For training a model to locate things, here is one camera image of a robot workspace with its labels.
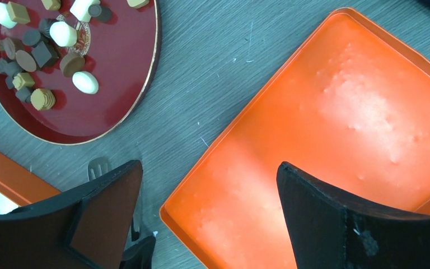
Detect white oval chocolate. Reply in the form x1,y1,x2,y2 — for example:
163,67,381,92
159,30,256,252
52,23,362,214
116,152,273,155
72,71,99,94

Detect white chocolate piece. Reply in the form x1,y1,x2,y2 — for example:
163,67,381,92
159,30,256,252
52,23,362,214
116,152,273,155
0,2,17,29

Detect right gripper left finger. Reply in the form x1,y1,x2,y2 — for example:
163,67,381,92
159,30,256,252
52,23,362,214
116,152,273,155
0,160,143,268

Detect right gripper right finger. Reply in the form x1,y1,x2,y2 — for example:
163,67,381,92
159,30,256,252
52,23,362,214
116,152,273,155
276,162,430,268

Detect red round plate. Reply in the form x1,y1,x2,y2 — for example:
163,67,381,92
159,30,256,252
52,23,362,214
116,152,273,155
0,1,162,145

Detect orange box lid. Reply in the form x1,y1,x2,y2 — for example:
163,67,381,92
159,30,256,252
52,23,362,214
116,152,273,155
160,8,430,268

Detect orange compartment box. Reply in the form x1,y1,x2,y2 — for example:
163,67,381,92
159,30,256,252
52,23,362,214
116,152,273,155
0,152,60,206

